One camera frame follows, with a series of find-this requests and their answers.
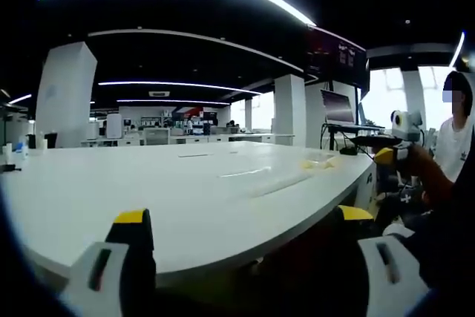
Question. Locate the white tall appliance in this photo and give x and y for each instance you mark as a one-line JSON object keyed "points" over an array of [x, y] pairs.
{"points": [[114, 125]]}

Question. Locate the small black device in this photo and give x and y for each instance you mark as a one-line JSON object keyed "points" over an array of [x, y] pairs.
{"points": [[348, 151]]}

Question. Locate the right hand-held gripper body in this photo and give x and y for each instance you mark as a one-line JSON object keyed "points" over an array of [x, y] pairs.
{"points": [[406, 124]]}

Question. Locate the white bottle blue cap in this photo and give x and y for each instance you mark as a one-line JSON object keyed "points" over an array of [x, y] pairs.
{"points": [[23, 150]]}

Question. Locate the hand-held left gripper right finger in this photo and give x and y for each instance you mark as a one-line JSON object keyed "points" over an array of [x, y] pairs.
{"points": [[386, 268]]}

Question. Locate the open laptop on stand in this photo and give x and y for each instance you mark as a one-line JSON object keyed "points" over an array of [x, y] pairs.
{"points": [[337, 107]]}

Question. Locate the large hanging display screen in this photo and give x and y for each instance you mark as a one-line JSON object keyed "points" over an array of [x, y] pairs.
{"points": [[335, 57]]}

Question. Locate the clear plastic bag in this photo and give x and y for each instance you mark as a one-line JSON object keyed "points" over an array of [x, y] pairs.
{"points": [[322, 163]]}

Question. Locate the person's dark clothing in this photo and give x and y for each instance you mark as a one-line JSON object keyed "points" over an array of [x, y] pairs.
{"points": [[445, 235]]}

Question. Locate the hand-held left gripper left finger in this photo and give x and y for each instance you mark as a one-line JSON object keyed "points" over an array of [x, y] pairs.
{"points": [[122, 257]]}

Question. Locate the flat black object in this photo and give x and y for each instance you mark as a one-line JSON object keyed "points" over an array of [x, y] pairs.
{"points": [[6, 168]]}

